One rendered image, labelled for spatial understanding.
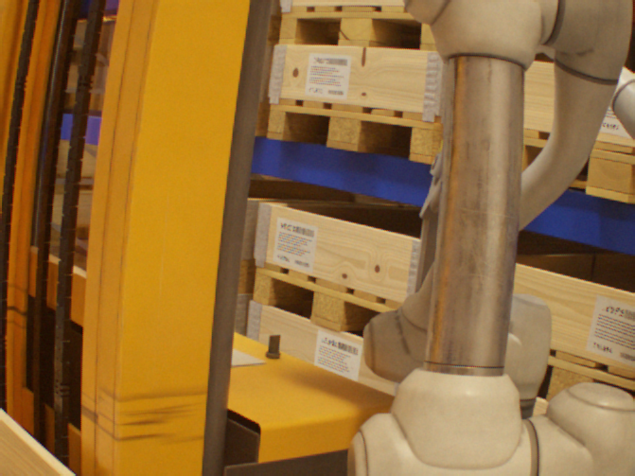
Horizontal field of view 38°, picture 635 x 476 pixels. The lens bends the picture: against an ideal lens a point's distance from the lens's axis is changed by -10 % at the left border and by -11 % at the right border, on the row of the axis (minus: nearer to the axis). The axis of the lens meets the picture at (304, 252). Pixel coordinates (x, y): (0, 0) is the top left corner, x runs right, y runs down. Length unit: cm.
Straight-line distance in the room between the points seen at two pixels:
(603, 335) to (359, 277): 95
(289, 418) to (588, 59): 62
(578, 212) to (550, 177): 128
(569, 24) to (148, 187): 56
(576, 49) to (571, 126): 12
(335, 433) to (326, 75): 201
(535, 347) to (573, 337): 108
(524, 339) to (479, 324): 32
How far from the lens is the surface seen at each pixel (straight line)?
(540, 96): 262
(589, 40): 123
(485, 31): 115
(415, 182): 299
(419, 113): 290
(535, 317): 144
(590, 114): 129
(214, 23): 119
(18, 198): 176
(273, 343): 161
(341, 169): 324
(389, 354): 140
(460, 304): 112
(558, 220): 263
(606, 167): 248
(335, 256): 315
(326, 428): 134
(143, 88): 114
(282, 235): 335
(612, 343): 245
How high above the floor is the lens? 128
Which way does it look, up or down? 8 degrees down
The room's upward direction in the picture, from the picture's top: 6 degrees clockwise
